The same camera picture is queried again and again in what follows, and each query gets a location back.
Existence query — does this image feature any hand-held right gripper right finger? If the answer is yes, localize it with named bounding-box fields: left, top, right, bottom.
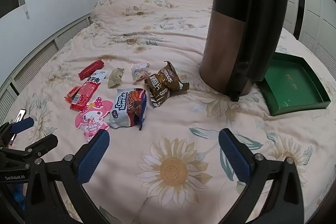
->
left=218, top=128, right=305, bottom=224

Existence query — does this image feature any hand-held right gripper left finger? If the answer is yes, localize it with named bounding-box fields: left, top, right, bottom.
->
left=25, top=130, right=111, bottom=224

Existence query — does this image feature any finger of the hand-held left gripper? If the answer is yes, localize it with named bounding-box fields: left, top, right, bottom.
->
left=0, top=134, right=59, bottom=169
left=0, top=118, right=34, bottom=147

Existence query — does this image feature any pink cartoon character packet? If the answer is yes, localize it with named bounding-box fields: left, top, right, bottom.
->
left=75, top=97, right=114, bottom=143

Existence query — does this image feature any white blue cookie packet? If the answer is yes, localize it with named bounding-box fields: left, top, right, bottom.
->
left=108, top=88, right=147, bottom=131

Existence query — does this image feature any small red box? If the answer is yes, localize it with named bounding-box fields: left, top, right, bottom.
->
left=65, top=86, right=82, bottom=103

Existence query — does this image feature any long red white snack packet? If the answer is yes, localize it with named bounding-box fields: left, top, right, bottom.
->
left=70, top=69, right=109, bottom=111

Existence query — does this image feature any olive green snack packet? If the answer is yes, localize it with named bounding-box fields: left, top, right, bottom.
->
left=108, top=67, right=125, bottom=88

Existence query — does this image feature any green box tray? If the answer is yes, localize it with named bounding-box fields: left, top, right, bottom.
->
left=259, top=52, right=332, bottom=117

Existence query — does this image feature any clear pink striped snack packet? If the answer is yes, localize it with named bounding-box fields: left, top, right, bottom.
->
left=131, top=62, right=151, bottom=83

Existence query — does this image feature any floral pink quilt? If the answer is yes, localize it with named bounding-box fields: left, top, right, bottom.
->
left=0, top=0, right=336, bottom=224

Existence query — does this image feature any white slatted panel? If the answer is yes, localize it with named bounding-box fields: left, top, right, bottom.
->
left=0, top=14, right=92, bottom=98

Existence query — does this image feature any brown black electric kettle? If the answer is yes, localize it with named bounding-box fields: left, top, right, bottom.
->
left=199, top=0, right=289, bottom=102

